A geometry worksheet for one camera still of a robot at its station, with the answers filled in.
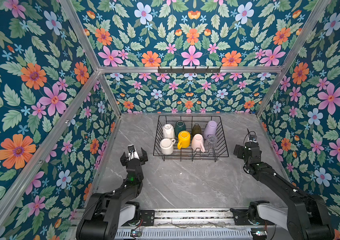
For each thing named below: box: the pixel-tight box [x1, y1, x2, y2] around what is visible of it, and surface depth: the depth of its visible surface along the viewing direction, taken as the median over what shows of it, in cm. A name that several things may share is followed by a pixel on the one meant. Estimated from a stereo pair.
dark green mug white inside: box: [174, 120, 187, 138], surface depth 98 cm
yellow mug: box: [177, 130, 191, 150], surface depth 95 cm
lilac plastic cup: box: [203, 120, 218, 139], surface depth 97 cm
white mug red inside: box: [160, 138, 176, 155], surface depth 93 cm
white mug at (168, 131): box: [163, 123, 175, 139], surface depth 97 cm
